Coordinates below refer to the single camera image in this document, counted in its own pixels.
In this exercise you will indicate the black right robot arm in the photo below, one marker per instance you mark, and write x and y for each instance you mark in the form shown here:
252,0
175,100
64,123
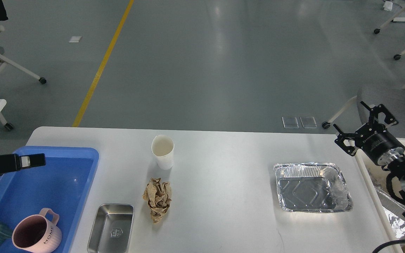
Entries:
395,181

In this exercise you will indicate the white bin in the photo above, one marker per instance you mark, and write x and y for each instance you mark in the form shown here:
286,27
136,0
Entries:
389,210

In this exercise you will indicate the aluminium foil tray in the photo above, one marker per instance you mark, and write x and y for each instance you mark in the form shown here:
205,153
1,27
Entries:
312,187

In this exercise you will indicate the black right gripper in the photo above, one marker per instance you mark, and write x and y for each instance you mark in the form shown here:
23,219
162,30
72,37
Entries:
381,142

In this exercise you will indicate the crumpled brown paper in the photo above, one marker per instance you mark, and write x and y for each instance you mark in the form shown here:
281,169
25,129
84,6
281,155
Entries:
157,195

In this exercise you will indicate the pink mug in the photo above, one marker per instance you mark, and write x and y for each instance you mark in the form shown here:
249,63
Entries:
38,233

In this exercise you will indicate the stainless steel tray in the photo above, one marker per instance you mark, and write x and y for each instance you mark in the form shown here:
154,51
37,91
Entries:
111,229

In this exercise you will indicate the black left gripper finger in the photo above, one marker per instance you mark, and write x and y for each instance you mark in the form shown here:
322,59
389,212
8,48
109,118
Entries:
14,162

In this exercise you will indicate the blue plastic tray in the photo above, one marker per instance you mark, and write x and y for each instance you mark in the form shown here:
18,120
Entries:
62,184

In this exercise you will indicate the white paper cup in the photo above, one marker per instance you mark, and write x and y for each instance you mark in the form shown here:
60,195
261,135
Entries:
163,150

